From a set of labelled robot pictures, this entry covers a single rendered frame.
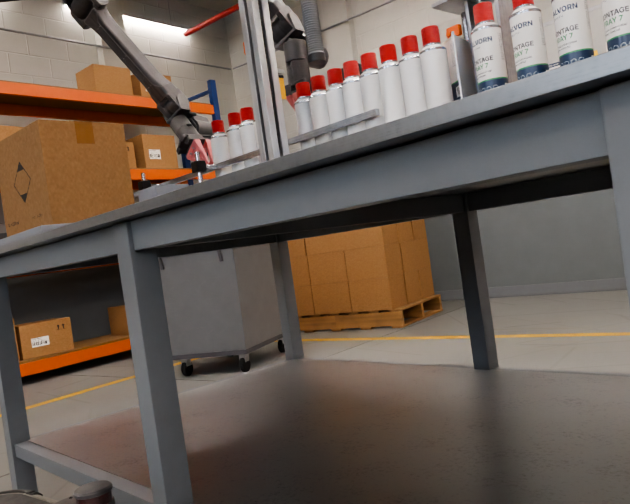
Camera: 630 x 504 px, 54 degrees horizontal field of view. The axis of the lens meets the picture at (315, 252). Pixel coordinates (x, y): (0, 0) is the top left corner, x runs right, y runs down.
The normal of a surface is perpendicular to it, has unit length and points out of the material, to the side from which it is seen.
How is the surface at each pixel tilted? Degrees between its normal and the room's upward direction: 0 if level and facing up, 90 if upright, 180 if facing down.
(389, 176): 90
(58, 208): 90
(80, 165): 90
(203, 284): 94
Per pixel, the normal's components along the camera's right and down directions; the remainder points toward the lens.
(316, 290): -0.56, 0.09
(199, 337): -0.34, 0.12
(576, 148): -0.73, 0.11
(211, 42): 0.76, -0.11
